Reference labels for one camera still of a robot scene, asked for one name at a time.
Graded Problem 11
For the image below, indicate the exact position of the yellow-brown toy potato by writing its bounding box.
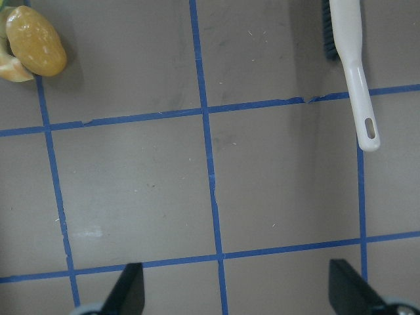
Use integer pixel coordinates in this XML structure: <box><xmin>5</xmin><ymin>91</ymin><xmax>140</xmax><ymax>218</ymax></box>
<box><xmin>5</xmin><ymin>5</ymin><xmax>68</xmax><ymax>77</ymax></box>

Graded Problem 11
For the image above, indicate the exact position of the toy croissant bread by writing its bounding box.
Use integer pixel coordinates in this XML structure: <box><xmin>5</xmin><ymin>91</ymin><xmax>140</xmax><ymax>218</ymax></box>
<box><xmin>1</xmin><ymin>5</ymin><xmax>33</xmax><ymax>83</ymax></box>

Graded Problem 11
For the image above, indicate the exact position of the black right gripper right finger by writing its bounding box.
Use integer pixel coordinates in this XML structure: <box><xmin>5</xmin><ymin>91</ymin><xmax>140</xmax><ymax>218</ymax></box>
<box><xmin>329</xmin><ymin>259</ymin><xmax>388</xmax><ymax>315</ymax></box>

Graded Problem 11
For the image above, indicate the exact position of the white hand brush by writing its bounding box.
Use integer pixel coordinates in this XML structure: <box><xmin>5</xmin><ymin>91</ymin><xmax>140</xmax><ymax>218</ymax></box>
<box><xmin>322</xmin><ymin>0</ymin><xmax>381</xmax><ymax>152</ymax></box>

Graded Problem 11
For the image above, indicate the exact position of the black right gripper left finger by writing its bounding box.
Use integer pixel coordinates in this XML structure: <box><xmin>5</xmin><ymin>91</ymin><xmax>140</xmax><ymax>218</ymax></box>
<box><xmin>100</xmin><ymin>262</ymin><xmax>145</xmax><ymax>315</ymax></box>

